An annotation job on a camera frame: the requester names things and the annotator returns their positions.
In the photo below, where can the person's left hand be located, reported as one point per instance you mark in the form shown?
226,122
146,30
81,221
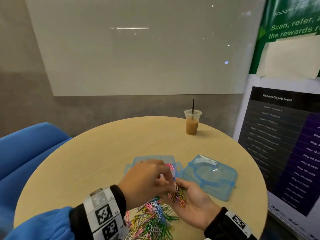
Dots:
142,182

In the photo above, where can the person's right hand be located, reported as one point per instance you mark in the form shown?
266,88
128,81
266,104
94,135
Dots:
197,207

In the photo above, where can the handful of assorted paper clips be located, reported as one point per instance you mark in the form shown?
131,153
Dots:
178,196

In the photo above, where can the blue compartment organizer box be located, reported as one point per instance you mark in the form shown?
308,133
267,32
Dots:
145,160

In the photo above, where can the bunch of pink paper clips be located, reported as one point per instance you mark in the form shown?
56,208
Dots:
171,167

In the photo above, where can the pile of coloured paper clips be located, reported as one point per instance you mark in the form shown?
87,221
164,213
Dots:
147,220

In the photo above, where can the person's left forearm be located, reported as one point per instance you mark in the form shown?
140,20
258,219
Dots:
50,225

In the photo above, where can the blue transparent box lid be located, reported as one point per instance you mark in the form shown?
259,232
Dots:
210,175

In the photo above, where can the right wrist marker band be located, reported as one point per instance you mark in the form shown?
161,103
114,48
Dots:
239,223

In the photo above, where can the wrist marker band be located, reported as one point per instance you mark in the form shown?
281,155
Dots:
239,223
104,213

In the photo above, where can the left wrist marker band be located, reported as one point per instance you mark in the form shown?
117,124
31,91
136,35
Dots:
104,213

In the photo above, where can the round wooden table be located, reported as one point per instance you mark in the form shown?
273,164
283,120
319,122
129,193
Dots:
90,142

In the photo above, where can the iced coffee plastic cup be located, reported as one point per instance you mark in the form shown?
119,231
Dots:
192,126

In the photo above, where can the black drinking straw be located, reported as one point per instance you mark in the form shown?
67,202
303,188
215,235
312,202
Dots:
193,106

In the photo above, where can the standing poster banner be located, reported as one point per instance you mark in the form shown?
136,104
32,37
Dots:
285,142

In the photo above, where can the blue upholstered chair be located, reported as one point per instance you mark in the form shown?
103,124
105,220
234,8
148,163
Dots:
25,157

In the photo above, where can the white wall board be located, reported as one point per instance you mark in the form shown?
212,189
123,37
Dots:
145,47

